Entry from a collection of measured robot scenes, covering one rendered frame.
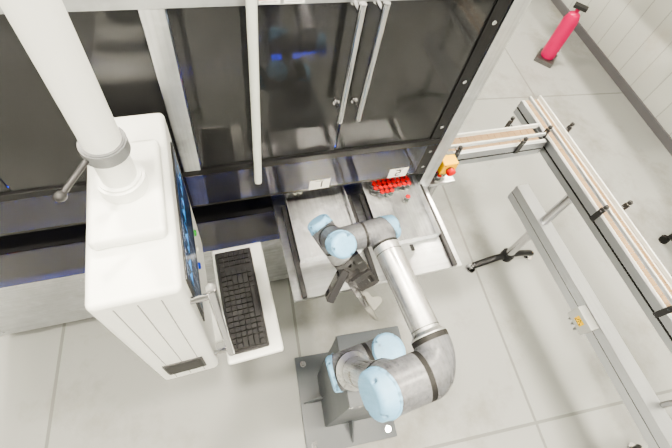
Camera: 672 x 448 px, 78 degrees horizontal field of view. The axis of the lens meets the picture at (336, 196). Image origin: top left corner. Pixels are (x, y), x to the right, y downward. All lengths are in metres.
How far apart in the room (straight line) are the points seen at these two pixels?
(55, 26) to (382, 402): 0.89
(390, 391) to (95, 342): 1.90
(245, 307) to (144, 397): 0.99
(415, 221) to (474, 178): 1.52
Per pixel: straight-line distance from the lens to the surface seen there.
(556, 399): 2.87
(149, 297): 0.93
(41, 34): 0.71
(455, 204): 3.09
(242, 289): 1.66
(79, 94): 0.78
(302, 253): 1.66
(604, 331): 2.45
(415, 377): 1.03
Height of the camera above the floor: 2.38
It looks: 56 degrees down
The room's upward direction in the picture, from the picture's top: 14 degrees clockwise
